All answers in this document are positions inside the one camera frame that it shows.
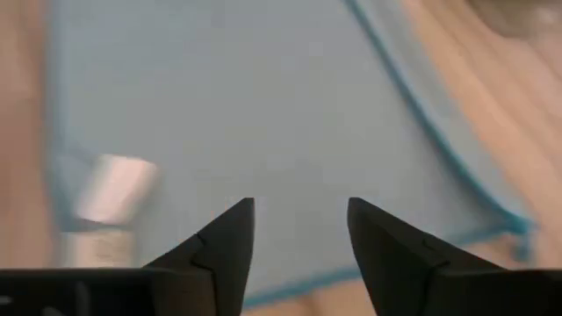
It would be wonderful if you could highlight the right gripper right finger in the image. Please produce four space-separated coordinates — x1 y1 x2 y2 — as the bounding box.
346 197 507 316

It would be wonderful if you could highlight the light blue microfiber towel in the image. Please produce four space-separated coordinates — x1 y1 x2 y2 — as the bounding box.
46 0 535 309

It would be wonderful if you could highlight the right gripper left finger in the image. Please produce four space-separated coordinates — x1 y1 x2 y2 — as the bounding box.
142 197 256 316

